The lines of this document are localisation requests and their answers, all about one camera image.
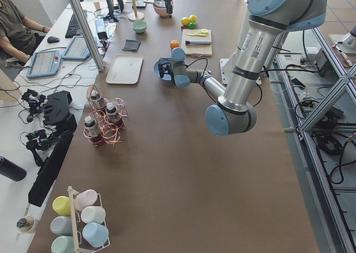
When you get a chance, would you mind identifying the teach pendant near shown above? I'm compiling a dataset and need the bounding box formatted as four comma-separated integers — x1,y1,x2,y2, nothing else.
26,50,61,78

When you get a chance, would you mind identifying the pink cup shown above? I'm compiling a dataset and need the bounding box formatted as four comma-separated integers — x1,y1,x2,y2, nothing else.
74,189,98,211

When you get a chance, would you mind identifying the yellow lemon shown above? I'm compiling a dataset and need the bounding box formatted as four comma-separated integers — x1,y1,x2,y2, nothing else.
181,17,191,26
189,14,197,23

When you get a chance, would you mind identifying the dark drink bottle two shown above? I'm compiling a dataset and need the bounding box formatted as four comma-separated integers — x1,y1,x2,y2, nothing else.
106,102,120,124

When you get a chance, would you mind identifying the black monitor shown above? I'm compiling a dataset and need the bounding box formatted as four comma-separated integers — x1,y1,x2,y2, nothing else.
103,0,124,23

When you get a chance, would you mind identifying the yellow lemon upper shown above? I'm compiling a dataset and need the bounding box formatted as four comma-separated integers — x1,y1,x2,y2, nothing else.
181,17,191,26

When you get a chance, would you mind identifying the yellow lemon lower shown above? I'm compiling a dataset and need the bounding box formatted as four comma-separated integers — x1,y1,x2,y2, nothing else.
189,14,197,23

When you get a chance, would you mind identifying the wooden cutting board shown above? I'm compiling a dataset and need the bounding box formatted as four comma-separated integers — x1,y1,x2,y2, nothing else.
181,28,212,57

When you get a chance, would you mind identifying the dark drink bottle one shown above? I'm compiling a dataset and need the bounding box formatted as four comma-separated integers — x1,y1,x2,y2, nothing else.
90,92,106,110

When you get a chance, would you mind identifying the green lime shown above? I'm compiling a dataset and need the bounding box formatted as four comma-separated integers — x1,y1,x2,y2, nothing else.
187,22,196,29

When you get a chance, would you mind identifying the pink bowl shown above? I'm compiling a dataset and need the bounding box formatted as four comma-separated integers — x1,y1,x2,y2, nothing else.
153,0,170,17

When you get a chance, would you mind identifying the blue round plate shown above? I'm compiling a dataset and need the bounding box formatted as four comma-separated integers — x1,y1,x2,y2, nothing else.
154,58,175,84

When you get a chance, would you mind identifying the wooden cup rack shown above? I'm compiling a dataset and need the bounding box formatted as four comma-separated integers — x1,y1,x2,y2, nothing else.
67,186,111,253

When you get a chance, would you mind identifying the paper cup with utensils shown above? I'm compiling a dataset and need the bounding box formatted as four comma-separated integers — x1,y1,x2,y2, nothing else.
16,215,39,234

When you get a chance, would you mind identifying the green cup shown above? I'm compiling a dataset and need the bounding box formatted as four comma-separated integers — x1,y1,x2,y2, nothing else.
51,236,74,253

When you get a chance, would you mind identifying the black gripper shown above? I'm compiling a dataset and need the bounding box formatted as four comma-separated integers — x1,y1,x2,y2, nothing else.
155,0,173,18
157,58,172,80

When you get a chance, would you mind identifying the seated person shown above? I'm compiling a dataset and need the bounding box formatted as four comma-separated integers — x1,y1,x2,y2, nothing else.
1,0,51,65

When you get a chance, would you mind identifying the orange fruit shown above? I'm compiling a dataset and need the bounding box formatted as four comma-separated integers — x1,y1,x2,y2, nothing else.
170,40,180,50

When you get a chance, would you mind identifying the teach pendant far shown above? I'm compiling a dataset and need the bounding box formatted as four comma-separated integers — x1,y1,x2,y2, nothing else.
62,36,90,61

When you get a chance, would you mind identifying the white cup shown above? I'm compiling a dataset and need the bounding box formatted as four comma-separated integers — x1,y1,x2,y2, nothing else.
81,206,106,224

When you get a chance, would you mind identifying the black computer mouse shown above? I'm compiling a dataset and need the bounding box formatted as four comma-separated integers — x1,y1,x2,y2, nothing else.
47,36,60,44

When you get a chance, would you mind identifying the yellow plastic knife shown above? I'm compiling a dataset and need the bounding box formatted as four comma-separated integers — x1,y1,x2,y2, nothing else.
186,32,208,37

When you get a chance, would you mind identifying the dark drink bottle three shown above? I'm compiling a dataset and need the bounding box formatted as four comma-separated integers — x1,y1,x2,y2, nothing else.
84,116,102,143

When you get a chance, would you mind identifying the copper wire bottle rack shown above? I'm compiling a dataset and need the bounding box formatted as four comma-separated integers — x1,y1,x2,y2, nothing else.
83,84,128,147

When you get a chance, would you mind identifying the aluminium frame post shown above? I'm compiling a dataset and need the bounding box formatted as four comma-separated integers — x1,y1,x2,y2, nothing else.
69,0,105,72

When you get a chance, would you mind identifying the green bowl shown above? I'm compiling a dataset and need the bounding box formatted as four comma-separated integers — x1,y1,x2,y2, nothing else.
132,20,147,34

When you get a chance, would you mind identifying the steel muddler black tip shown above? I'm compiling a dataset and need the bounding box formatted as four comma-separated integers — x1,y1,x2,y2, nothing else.
185,40,212,46

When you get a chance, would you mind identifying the teach pendant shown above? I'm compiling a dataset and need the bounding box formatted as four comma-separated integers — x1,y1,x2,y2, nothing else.
62,36,90,61
26,50,61,78

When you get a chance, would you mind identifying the black keyboard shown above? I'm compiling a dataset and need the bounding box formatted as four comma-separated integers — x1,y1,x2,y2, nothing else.
65,13,81,38

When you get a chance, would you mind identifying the grey cup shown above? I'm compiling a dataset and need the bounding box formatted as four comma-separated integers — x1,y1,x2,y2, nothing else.
50,216,72,236

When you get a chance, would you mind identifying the yellow cup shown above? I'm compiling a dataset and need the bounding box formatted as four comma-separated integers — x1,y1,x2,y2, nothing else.
52,196,71,216

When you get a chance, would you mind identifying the black water bottle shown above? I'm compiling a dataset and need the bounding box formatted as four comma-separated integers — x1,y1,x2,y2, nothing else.
0,156,27,182

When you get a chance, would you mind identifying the cream rectangular tray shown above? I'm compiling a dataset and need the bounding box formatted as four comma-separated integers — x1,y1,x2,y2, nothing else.
106,54,143,85

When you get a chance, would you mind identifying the blue cup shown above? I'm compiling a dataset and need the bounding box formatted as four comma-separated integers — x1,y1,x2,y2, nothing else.
82,222,109,247

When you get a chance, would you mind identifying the wooden cup tree stand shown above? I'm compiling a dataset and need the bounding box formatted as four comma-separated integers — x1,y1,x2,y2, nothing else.
128,0,145,22

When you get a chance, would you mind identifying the grey folded cloth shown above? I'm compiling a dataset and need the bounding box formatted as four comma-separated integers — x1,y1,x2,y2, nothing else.
122,39,141,52

